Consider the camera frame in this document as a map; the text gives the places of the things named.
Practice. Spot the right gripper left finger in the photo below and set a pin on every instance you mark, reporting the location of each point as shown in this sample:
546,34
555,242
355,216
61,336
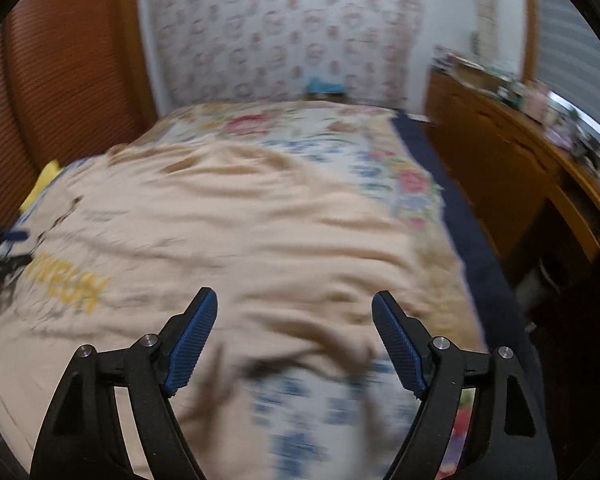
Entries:
81,434

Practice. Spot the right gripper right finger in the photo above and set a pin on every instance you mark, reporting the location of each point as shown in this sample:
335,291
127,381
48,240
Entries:
506,436

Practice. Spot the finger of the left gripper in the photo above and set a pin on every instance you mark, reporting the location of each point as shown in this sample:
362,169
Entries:
15,235
11,264

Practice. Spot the beige printed t-shirt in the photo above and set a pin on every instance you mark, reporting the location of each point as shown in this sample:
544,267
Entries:
220,259

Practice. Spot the yellow plush pillow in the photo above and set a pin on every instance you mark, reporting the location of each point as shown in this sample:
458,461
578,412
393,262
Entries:
45,178

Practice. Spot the wooden louvered wardrobe door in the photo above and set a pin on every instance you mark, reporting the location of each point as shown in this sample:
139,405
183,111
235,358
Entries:
73,83

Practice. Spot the blue floral white blanket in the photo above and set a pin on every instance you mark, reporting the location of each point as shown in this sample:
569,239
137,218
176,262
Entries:
320,409

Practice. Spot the wooden sideboard cabinet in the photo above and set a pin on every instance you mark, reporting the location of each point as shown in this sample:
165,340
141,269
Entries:
507,169

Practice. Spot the circle patterned lace curtain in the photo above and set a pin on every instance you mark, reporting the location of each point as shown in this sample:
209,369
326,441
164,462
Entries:
247,50

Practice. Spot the clutter on sideboard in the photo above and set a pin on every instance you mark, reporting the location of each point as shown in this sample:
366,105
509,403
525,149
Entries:
564,124

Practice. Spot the floral quilt bedspread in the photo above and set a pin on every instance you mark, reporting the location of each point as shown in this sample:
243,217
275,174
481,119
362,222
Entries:
358,144

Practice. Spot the blue item in box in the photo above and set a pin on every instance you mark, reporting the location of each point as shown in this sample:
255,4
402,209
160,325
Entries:
318,87

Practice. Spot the grey window blind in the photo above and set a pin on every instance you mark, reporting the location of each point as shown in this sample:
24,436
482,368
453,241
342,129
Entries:
569,55

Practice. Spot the tied cream curtain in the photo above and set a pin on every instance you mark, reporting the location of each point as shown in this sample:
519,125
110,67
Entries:
487,32

